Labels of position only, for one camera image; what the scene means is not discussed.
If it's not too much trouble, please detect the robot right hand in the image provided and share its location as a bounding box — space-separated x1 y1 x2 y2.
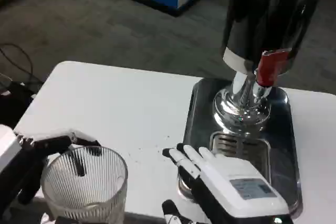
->
161 143 294 224

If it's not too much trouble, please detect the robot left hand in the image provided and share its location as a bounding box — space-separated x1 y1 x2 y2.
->
0 124 102 224

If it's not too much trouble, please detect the clear ribbed glass cup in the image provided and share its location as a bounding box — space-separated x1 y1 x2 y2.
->
40 145 129 221

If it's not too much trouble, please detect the red dispenser tap handle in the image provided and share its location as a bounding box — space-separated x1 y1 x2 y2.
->
256 49 290 87

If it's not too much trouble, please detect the slotted steel drip grid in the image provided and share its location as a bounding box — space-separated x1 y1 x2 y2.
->
209 131 271 183

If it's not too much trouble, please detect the black bag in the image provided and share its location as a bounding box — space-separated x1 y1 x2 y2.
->
0 81 37 130

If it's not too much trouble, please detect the steel drip tray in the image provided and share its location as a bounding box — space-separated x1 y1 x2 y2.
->
177 77 304 219

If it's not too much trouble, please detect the black and chrome drink dispenser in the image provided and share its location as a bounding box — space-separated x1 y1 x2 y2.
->
212 0 320 133

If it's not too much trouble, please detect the black floor cable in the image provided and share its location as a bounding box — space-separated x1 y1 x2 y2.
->
0 42 45 92

